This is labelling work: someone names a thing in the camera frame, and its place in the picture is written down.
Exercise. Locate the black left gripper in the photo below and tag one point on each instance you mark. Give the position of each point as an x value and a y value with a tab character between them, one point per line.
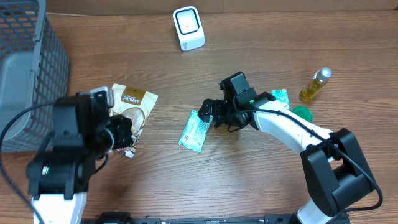
123	131

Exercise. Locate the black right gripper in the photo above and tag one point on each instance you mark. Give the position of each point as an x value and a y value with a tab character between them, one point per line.
220	106

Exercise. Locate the brown labelled food package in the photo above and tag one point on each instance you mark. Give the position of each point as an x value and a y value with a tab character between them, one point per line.
136	105

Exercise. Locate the white green snack package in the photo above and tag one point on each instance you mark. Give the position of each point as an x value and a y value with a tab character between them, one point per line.
194	134

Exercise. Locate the teal tissue pack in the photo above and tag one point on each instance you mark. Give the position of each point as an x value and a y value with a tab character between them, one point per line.
282	96

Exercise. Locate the green lid white jar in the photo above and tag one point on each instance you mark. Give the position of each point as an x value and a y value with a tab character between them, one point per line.
303	112

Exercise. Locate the yellow oil bottle silver cap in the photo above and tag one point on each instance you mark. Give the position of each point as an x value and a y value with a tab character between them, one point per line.
319	79

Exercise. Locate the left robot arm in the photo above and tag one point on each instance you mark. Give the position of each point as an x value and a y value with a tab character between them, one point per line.
83	132

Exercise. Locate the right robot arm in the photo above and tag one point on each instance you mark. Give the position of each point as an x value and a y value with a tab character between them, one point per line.
336	171

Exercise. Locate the white barcode scanner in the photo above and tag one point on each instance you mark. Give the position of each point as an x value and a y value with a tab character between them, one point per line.
189	28

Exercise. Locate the grey plastic mesh basket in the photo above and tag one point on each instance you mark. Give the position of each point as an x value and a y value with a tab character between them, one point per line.
35	69

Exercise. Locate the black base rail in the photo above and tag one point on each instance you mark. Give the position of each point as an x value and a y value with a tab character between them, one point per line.
126	218

